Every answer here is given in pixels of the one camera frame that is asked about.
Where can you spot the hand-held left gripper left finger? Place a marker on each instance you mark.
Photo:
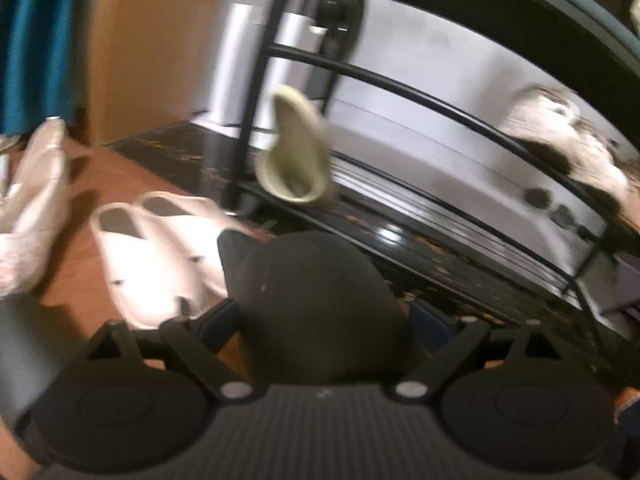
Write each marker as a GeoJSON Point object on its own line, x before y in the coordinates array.
{"type": "Point", "coordinates": [216, 321]}

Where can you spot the white fluffy black-soled shoe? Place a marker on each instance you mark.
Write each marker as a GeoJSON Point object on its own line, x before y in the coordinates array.
{"type": "Point", "coordinates": [597, 165]}
{"type": "Point", "coordinates": [537, 120]}

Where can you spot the white sneaker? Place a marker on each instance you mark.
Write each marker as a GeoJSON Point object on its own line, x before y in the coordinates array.
{"type": "Point", "coordinates": [30, 210]}

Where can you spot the beige slipper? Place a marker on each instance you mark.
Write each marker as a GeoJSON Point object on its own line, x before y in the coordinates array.
{"type": "Point", "coordinates": [295, 160]}

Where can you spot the dark round stone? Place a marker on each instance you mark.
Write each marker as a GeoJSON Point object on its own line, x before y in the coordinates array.
{"type": "Point", "coordinates": [582, 231]}
{"type": "Point", "coordinates": [564, 214]}
{"type": "Point", "coordinates": [539, 196]}

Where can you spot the grey plastic basin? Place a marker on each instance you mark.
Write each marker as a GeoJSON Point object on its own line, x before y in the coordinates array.
{"type": "Point", "coordinates": [629, 280]}

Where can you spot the white box appliance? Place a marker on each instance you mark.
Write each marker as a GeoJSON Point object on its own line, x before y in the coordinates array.
{"type": "Point", "coordinates": [245, 65]}

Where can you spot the teal curtain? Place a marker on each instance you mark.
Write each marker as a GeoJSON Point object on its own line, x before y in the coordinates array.
{"type": "Point", "coordinates": [35, 40]}

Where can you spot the wooden door panel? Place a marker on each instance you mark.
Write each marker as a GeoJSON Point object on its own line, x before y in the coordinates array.
{"type": "Point", "coordinates": [150, 45]}

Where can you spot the black slipper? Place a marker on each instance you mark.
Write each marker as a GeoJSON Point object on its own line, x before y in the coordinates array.
{"type": "Point", "coordinates": [312, 305]}

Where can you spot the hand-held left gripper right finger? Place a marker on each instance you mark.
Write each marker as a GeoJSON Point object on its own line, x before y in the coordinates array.
{"type": "Point", "coordinates": [434, 324]}

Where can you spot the black metal shoe rack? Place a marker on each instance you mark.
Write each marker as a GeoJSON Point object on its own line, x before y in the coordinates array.
{"type": "Point", "coordinates": [450, 105]}

